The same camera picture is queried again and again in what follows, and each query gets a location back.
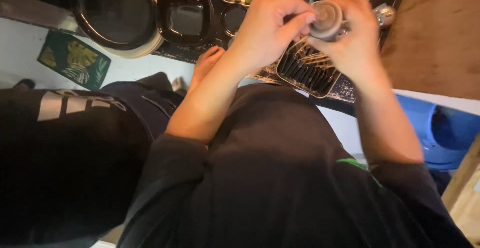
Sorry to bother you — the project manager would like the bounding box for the person's black shirt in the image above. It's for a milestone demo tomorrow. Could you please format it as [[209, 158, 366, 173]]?
[[117, 83, 474, 248]]

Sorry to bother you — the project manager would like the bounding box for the blue plastic stool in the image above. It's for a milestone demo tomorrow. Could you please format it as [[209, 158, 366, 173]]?
[[395, 94, 480, 172]]

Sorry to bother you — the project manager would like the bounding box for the black square bowl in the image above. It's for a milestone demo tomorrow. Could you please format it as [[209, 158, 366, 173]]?
[[155, 0, 215, 47]]

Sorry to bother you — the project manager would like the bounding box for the small round black bowl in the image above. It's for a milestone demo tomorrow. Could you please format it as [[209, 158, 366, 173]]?
[[220, 3, 248, 38]]

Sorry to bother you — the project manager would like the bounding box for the shiny metal shaker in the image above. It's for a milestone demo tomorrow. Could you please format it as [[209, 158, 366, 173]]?
[[373, 3, 397, 28]]

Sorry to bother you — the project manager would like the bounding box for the bunch of wooden toothpicks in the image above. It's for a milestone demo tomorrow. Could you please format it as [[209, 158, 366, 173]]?
[[292, 34, 335, 69]]

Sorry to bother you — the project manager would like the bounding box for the large round black plate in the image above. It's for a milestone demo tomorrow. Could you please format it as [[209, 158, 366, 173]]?
[[72, 0, 158, 51]]

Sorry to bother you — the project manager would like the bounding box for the person's bare foot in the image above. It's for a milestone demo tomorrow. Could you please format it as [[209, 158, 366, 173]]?
[[188, 46, 226, 92]]

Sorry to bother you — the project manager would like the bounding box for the clear plastic toothpick jar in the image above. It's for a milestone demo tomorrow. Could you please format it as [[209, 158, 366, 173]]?
[[309, 0, 352, 42]]

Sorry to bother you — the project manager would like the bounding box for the person's right hand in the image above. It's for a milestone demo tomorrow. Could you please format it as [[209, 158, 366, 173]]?
[[307, 0, 381, 88]]

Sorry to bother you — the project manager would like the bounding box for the person's left hand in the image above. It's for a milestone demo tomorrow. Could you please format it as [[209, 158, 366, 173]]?
[[230, 0, 318, 77]]

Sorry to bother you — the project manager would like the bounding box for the light wooden furniture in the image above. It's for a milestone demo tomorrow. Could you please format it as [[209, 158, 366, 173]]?
[[441, 134, 480, 248]]

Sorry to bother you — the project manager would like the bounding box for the metal tray with black ridges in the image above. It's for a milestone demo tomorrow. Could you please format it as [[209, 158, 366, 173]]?
[[276, 40, 342, 99]]

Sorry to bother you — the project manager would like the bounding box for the dark green leaf-print mat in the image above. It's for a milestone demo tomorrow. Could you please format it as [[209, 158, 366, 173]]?
[[36, 29, 112, 91]]

